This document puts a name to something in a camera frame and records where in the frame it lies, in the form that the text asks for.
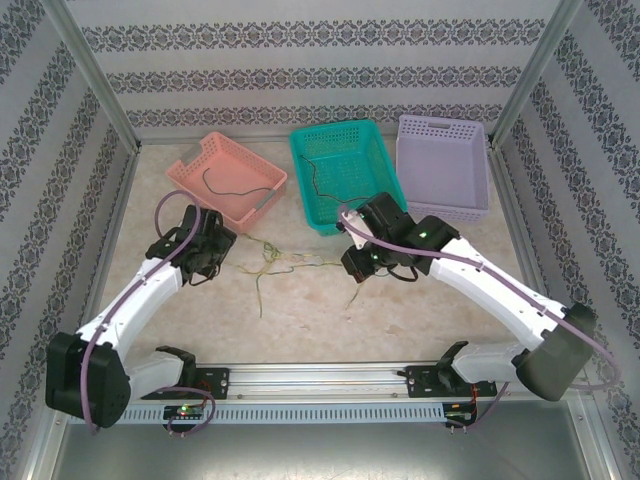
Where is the thin dark red cable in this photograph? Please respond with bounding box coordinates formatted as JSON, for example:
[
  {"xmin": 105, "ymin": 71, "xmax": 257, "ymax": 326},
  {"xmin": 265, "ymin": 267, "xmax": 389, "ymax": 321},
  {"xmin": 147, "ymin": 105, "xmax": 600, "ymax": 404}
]
[
  {"xmin": 298, "ymin": 154, "xmax": 371, "ymax": 202},
  {"xmin": 201, "ymin": 167, "xmax": 275, "ymax": 200}
]

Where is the purple plastic basket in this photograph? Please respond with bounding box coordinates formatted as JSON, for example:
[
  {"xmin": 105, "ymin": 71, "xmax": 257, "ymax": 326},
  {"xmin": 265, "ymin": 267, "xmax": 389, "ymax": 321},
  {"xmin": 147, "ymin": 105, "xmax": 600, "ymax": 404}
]
[{"xmin": 394, "ymin": 113, "xmax": 491, "ymax": 224}]

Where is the teal plastic basket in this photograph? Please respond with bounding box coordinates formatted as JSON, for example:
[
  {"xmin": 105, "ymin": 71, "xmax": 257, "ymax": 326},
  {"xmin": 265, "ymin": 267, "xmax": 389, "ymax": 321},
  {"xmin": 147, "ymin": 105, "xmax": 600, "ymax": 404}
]
[{"xmin": 289, "ymin": 118, "xmax": 407, "ymax": 239}]

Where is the pink plastic basket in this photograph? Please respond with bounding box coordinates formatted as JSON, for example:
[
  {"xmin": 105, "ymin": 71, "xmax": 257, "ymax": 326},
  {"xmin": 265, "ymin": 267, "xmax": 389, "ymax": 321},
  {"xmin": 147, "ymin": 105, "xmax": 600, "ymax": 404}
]
[{"xmin": 164, "ymin": 131, "xmax": 290, "ymax": 236}]

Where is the sheet metal shelf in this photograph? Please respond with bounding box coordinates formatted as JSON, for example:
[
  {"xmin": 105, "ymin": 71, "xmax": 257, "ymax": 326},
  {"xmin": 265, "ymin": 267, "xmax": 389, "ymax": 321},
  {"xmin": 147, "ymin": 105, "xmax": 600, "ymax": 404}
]
[{"xmin": 29, "ymin": 422, "xmax": 616, "ymax": 480}]

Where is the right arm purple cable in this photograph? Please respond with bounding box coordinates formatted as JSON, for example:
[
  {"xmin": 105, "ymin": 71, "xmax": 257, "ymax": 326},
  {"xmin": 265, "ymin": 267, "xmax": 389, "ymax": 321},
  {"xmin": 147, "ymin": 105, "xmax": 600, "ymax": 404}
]
[{"xmin": 339, "ymin": 202, "xmax": 621, "ymax": 431}]

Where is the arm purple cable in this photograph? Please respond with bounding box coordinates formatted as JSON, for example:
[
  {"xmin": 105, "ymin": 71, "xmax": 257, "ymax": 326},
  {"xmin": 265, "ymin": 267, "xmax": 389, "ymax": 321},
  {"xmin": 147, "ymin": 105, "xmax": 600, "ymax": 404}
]
[
  {"xmin": 79, "ymin": 189, "xmax": 217, "ymax": 439},
  {"xmin": 339, "ymin": 202, "xmax": 621, "ymax": 431}
]

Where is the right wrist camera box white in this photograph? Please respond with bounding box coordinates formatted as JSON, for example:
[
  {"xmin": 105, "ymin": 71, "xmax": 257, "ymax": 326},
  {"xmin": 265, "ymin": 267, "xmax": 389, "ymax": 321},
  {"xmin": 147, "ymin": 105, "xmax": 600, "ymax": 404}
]
[{"xmin": 339, "ymin": 207, "xmax": 374, "ymax": 251}]

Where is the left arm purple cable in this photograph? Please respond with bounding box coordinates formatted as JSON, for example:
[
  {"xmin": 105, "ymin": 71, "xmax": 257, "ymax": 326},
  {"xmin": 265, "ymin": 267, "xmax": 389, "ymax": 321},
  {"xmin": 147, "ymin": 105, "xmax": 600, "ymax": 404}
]
[{"xmin": 79, "ymin": 189, "xmax": 217, "ymax": 439}]

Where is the aluminium side rail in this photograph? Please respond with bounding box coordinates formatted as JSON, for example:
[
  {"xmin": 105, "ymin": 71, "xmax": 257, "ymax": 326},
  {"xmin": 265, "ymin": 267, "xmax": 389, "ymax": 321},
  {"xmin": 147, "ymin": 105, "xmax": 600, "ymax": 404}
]
[
  {"xmin": 67, "ymin": 147, "xmax": 141, "ymax": 366},
  {"xmin": 488, "ymin": 144, "xmax": 572, "ymax": 364}
]

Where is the aluminium rear rail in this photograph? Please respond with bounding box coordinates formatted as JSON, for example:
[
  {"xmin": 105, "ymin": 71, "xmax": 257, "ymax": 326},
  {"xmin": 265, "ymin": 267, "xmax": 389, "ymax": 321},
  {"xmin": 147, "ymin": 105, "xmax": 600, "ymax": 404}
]
[{"xmin": 137, "ymin": 134, "xmax": 494, "ymax": 147}]

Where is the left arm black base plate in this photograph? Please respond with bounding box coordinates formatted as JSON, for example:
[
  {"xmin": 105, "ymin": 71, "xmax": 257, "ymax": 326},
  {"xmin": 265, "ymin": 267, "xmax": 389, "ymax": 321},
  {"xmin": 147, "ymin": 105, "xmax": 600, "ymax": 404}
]
[{"xmin": 139, "ymin": 367, "xmax": 231, "ymax": 401}]

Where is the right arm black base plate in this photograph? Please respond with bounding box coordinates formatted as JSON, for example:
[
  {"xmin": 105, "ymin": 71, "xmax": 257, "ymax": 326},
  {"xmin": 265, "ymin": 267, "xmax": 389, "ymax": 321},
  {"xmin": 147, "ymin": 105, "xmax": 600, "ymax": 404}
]
[{"xmin": 405, "ymin": 364, "xmax": 499, "ymax": 399}]

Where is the aluminium mounting rail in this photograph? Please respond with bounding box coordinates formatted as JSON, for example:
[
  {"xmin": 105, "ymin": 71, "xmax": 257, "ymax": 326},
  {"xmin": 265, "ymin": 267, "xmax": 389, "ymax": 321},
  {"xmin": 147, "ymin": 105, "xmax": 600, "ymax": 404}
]
[{"xmin": 47, "ymin": 363, "xmax": 586, "ymax": 401}]

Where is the slotted grey cable duct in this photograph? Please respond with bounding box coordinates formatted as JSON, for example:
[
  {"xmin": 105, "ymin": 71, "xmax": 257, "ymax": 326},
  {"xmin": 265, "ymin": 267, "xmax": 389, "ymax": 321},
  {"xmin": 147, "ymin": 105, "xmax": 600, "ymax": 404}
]
[{"xmin": 67, "ymin": 403, "xmax": 446, "ymax": 425}]

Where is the aluminium frame post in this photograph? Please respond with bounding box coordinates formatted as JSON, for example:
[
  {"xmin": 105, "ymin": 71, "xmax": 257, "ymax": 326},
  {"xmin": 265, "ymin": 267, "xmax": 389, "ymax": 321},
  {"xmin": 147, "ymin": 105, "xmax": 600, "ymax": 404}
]
[
  {"xmin": 42, "ymin": 0, "xmax": 141, "ymax": 151},
  {"xmin": 489, "ymin": 0, "xmax": 586, "ymax": 146}
]

